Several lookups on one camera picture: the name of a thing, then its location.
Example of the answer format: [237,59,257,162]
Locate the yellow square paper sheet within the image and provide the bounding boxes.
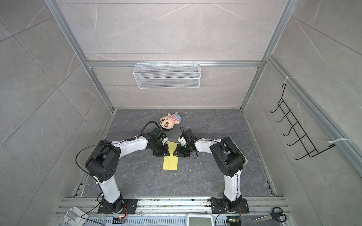
[163,141,178,170]

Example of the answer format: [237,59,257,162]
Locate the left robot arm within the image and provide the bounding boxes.
[85,128,170,205]

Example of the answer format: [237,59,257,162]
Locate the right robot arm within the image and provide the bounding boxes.
[173,130,248,206]

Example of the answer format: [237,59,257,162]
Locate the plush doll toy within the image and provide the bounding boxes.
[159,113,182,131]

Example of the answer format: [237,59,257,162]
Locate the white digital scale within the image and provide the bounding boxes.
[186,213,215,226]

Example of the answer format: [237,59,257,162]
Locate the small green circuit board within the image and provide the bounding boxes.
[226,217,242,226]

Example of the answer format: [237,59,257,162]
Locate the white device bottom left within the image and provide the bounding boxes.
[64,206,89,226]

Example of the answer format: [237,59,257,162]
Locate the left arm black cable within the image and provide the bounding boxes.
[75,121,162,181]

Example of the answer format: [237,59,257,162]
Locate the white wire mesh basket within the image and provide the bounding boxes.
[133,63,202,89]

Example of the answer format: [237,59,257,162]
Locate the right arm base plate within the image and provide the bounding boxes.
[210,197,250,214]

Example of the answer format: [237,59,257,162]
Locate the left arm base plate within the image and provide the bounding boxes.
[97,199,138,214]

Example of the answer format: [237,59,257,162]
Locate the small red-wired circuit board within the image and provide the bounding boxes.
[112,217,127,224]

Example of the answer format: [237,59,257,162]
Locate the black wire hook rack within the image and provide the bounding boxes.
[270,84,336,160]

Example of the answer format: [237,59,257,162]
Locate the black handled scissors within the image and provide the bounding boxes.
[254,207,287,223]

